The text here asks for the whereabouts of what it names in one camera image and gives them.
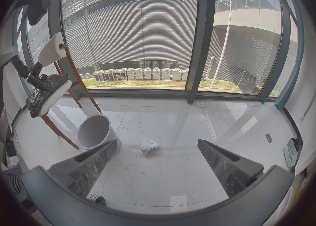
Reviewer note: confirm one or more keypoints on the wooden chair with white cushions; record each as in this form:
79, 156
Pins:
51, 52

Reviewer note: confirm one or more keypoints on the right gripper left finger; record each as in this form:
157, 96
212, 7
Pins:
91, 165

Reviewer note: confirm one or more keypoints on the white trash bin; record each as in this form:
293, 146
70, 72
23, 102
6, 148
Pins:
93, 131

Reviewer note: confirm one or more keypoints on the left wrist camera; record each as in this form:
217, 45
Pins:
44, 76

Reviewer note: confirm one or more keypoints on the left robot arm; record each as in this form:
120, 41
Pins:
21, 69

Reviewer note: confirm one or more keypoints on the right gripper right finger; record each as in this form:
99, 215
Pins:
227, 168

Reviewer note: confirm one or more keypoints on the black plastic bag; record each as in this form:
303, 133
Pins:
55, 79

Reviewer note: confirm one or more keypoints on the window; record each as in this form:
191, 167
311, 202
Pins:
202, 47

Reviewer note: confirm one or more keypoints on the pale green oval tray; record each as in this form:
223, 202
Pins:
290, 152

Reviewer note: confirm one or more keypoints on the white paper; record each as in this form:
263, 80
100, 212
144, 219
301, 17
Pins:
148, 146

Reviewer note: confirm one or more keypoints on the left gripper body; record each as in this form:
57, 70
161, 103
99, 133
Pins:
37, 83

